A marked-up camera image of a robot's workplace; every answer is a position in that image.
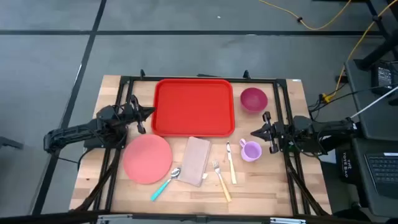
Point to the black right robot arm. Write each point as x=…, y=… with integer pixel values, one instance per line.
x=329, y=127

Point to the dark grey chair leg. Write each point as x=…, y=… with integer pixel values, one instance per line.
x=9, y=142

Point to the black tote bag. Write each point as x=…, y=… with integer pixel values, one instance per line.
x=346, y=168

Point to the magenta plastic bowl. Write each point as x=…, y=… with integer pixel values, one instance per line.
x=254, y=100

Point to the black aluminium table frame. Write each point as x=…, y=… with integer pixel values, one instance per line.
x=125, y=80

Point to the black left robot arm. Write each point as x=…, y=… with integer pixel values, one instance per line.
x=74, y=132

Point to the black crossbar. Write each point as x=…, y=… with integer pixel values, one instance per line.
x=46, y=220

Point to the dark grey side desk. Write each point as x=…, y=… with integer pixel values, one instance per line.
x=373, y=124

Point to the beige cloth napkin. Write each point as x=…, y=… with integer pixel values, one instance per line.
x=195, y=161

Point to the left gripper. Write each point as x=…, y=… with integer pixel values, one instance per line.
x=134, y=113

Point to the lilac plastic mug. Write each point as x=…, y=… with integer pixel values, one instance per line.
x=251, y=152

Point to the silver metal bracket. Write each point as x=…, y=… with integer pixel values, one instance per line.
x=287, y=221
x=115, y=216

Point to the black power adapter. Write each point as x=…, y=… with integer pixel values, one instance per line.
x=384, y=76

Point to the salmon pink plate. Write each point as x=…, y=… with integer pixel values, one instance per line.
x=147, y=159

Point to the black laptop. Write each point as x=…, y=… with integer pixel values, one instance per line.
x=384, y=171

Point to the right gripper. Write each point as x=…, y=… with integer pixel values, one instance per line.
x=280, y=132

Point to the red plastic tray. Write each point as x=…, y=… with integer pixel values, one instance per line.
x=192, y=107

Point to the black stand leg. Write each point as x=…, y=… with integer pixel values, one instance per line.
x=381, y=49

